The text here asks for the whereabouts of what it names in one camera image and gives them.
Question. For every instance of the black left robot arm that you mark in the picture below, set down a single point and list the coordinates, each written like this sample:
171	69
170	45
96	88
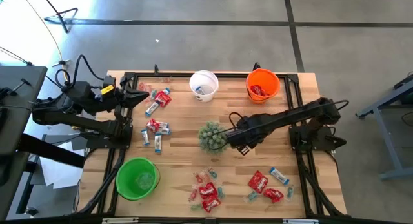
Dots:
80	120

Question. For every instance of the silver metal bracket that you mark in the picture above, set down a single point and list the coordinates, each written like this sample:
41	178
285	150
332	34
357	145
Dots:
300	221
120	220

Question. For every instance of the dark grey desk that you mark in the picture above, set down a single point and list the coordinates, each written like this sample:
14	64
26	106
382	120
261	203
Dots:
22	98

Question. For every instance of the blue grey table frame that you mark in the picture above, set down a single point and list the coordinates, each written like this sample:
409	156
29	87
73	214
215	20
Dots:
387	141

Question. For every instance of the green plastic bucket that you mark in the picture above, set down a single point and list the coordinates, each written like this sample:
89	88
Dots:
129	172

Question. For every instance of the thin black rod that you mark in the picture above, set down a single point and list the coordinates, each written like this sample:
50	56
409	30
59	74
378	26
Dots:
29	63

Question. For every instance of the clear wrapped pink candy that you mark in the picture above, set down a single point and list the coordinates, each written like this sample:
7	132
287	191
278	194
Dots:
205	176

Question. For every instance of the black clamp tool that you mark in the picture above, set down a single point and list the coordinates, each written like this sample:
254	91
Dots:
6	93

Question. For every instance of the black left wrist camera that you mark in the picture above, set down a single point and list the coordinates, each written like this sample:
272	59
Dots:
108	85

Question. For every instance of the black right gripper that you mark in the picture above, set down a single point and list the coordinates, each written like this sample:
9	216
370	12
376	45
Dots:
243	139

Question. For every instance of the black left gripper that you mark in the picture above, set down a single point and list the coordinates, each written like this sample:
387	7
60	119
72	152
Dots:
117	101

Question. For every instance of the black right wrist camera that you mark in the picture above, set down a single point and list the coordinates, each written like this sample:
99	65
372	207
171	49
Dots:
248	124

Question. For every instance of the white plastic bucket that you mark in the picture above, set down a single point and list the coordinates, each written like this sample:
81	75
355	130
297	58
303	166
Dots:
211	88

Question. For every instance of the orange plastic pumpkin bucket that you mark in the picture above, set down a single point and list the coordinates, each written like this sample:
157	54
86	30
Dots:
267	80

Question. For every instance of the green succulent in grey pot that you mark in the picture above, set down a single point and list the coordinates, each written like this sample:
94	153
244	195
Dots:
211	138

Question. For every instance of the black table clamp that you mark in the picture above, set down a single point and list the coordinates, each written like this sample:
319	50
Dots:
256	66
156	69

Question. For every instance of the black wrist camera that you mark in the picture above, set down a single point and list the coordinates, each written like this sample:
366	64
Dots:
108	85
248	124

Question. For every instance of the white paper sheets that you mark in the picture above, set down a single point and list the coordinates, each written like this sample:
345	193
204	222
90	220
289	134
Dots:
58	175

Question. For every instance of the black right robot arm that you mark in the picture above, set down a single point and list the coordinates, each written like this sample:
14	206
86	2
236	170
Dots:
290	116

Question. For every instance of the black tripod stand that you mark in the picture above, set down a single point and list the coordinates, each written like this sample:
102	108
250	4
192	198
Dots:
53	11

